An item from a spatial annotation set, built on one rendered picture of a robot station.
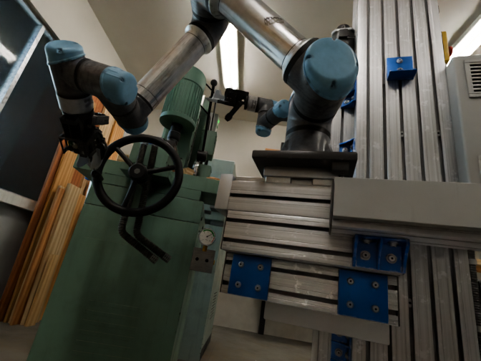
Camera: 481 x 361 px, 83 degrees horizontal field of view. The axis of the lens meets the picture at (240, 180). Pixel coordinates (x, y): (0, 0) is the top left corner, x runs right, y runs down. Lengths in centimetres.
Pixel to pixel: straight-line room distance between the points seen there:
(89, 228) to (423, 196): 102
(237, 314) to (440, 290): 285
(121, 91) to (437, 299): 84
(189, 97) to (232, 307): 262
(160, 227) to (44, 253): 159
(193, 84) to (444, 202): 120
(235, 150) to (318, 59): 329
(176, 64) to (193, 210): 54
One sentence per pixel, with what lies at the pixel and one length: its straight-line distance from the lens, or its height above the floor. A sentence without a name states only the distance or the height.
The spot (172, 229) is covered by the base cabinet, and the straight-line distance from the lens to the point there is 107.
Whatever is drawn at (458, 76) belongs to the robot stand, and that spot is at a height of 116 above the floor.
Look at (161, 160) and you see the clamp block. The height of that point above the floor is 90.
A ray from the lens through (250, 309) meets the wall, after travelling 347.
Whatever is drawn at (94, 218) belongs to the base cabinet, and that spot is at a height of 66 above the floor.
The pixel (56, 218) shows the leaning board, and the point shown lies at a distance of 258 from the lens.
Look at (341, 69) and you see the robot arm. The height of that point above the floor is 96.
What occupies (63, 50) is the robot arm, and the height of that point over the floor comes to 92.
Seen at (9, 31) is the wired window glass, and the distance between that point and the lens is 271.
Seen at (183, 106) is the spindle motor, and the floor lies 126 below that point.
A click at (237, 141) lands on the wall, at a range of 391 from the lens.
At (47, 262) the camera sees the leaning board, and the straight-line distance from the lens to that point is 253.
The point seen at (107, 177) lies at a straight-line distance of 118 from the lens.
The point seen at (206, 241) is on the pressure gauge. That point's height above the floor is 64.
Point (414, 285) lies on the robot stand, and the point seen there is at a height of 59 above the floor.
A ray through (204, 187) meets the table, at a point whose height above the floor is 86.
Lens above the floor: 54
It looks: 20 degrees up
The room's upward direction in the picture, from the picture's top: 10 degrees clockwise
